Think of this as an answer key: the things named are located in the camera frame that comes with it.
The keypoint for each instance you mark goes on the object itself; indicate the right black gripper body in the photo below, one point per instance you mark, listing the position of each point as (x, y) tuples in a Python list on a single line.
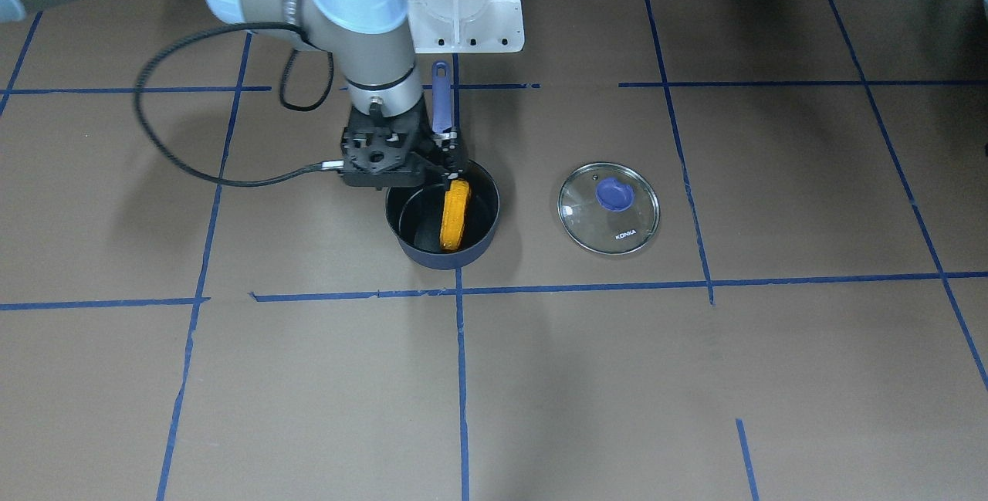
[(446, 152)]

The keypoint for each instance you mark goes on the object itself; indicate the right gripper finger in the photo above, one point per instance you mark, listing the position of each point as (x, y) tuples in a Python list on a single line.
[(454, 162)]

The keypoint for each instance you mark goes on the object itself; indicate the yellow corn cob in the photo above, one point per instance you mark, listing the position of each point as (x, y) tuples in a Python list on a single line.
[(455, 202)]

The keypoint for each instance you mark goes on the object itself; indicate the glass pot lid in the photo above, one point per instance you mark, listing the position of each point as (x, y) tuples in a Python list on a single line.
[(608, 208)]

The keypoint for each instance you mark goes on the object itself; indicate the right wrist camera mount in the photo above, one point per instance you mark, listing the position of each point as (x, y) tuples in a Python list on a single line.
[(381, 152)]

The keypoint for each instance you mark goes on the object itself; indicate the blue saucepan with handle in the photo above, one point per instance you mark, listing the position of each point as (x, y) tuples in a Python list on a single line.
[(414, 214)]

